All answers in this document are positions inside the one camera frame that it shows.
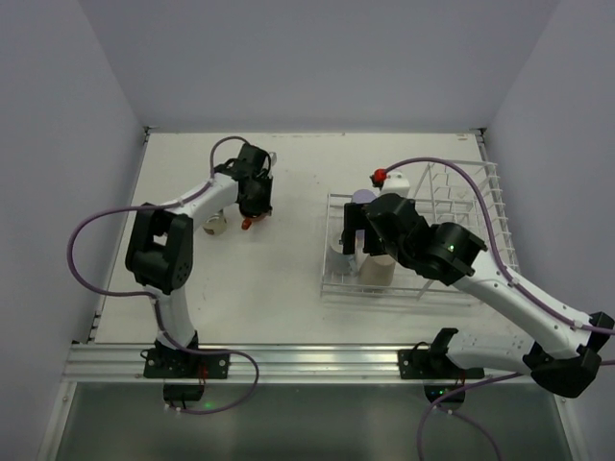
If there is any grey mug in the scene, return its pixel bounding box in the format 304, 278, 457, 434
327, 231, 358, 277

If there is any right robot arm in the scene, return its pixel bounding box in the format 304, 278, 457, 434
341, 193, 614, 398

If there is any orange ceramic mug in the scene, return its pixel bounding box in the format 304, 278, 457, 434
241, 213, 270, 231

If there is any aluminium mounting rail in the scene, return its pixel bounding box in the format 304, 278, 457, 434
61, 341, 534, 385

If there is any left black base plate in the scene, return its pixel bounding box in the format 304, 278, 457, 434
140, 342, 230, 380

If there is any white wire dish rack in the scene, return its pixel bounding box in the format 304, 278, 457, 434
320, 160, 519, 305

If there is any lavender plastic cup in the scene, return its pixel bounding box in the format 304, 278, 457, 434
350, 189, 376, 242

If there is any beige plastic cup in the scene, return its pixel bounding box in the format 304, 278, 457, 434
358, 255, 397, 293

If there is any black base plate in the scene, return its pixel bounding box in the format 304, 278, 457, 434
140, 342, 230, 380
397, 342, 485, 380

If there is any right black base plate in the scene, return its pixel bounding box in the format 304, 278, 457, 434
397, 342, 485, 380

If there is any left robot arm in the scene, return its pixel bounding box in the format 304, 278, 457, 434
125, 141, 276, 353

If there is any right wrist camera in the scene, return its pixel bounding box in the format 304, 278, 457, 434
379, 171, 410, 198

